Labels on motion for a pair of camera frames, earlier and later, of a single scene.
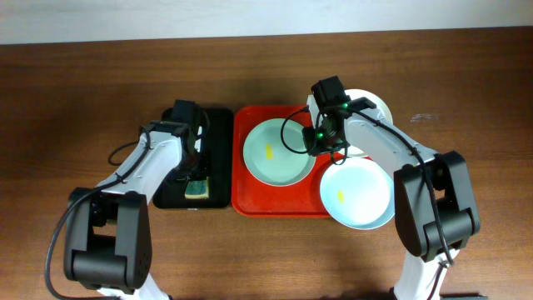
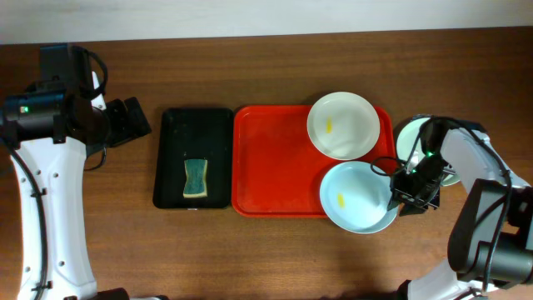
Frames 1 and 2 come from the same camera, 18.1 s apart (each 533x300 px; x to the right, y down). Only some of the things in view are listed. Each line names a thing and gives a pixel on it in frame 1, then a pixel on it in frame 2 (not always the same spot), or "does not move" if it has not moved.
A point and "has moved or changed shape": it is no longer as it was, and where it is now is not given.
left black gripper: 203,171 -> 129,128
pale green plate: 275,152 has moved or changed shape
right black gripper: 321,150 -> 398,192
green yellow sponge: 197,189 does not move
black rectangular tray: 217,135 does not move
